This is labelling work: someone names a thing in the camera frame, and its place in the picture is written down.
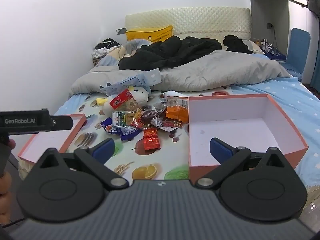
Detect blue white snack bag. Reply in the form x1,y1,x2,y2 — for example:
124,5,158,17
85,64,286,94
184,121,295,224
100,118,142,141

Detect green label snack pack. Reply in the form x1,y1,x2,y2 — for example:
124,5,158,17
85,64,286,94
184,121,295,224
112,109,143,128

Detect red foil candy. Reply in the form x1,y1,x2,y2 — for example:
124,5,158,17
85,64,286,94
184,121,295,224
143,128,161,151

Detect red butterfly pastry snack pack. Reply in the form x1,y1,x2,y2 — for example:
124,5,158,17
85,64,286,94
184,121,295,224
109,89,133,110

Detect orange snack bag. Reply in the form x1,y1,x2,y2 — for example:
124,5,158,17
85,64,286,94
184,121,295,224
165,96,189,123

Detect dark clear snack bag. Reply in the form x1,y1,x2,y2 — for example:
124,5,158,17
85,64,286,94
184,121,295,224
140,106,183,132

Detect person's left hand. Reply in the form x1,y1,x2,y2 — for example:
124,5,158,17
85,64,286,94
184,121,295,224
0,139,16,225

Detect pink box lid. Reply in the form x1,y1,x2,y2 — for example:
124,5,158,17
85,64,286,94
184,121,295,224
18,114,86,163

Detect pink box base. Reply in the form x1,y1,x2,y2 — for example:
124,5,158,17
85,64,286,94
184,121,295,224
188,94,309,183

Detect fruit print mat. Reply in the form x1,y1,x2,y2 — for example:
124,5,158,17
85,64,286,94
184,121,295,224
57,93,189,181

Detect penguin plush toy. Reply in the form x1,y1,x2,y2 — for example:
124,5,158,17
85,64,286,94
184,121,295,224
100,86,150,117

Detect white spray bottle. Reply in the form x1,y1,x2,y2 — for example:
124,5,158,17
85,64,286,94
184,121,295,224
163,90,189,99

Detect blue star bedsheet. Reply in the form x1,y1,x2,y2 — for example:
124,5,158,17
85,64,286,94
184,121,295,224
53,55,320,188

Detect grey duvet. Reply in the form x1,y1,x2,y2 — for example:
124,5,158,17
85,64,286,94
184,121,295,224
69,50,290,96

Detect light blue paper packaging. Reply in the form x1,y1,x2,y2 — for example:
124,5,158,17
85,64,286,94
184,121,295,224
100,68,162,96

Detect clothes pile at bedside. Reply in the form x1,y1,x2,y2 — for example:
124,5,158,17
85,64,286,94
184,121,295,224
92,38,120,66

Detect blue curtain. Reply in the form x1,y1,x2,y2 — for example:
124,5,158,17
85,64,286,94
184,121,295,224
310,31,320,93

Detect black garment on pillow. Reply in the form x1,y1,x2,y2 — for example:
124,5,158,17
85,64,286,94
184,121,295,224
223,35,253,54

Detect black clothes pile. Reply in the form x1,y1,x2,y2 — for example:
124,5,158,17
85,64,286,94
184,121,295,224
118,35,222,71

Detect blue chair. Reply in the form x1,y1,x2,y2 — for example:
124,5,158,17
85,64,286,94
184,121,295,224
281,28,311,81

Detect cream padded headboard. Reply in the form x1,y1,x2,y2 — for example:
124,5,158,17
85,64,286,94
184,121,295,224
125,7,252,41

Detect yellow pillow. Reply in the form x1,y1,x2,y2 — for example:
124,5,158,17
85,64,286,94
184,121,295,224
125,25,173,43

